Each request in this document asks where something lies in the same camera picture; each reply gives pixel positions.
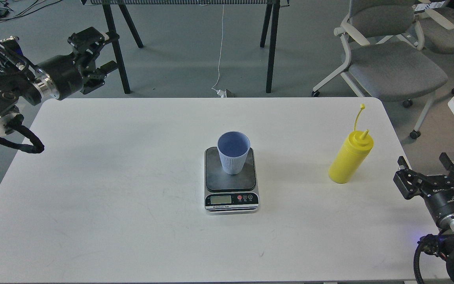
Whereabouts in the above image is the grey office chair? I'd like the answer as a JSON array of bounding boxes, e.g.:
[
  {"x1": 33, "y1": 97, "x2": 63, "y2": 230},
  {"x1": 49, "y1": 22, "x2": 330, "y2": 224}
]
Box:
[
  {"x1": 311, "y1": 0, "x2": 448, "y2": 140},
  {"x1": 414, "y1": 0, "x2": 454, "y2": 96}
]

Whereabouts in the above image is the yellow squeeze bottle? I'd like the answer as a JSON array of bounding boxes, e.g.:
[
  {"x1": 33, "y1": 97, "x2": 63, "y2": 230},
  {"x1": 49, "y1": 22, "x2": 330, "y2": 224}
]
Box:
[{"x1": 328, "y1": 104, "x2": 374, "y2": 184}]

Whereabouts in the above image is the white hanging cable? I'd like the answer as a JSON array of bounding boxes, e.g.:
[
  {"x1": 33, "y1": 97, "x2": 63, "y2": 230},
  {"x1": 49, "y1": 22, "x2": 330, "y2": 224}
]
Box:
[{"x1": 211, "y1": 4, "x2": 235, "y2": 98}]

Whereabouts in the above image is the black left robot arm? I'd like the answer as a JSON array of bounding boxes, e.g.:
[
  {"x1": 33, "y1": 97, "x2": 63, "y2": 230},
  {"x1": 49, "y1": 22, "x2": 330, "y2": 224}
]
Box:
[{"x1": 0, "y1": 27, "x2": 119, "y2": 153}]

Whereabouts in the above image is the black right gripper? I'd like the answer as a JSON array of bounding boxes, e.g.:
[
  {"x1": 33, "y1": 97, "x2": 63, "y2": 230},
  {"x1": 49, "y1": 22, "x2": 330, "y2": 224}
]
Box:
[{"x1": 393, "y1": 152, "x2": 454, "y2": 233}]

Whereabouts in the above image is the blue plastic cup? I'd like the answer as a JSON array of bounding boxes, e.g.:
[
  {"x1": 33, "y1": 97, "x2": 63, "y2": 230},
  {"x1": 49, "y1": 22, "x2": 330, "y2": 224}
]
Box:
[{"x1": 217, "y1": 131, "x2": 251, "y2": 176}]

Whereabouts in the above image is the silver digital kitchen scale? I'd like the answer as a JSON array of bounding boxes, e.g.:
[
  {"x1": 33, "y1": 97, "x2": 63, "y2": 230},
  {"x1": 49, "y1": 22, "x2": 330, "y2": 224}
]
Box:
[{"x1": 204, "y1": 147, "x2": 260, "y2": 215}]

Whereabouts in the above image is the black metal table frame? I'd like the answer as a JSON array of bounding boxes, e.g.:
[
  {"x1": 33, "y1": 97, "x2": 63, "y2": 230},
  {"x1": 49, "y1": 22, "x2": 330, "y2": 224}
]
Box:
[{"x1": 81, "y1": 0, "x2": 289, "y2": 93}]

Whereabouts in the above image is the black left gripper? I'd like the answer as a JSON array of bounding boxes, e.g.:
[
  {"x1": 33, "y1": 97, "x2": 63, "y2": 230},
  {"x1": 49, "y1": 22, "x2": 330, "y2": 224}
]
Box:
[{"x1": 35, "y1": 27, "x2": 119, "y2": 101}]

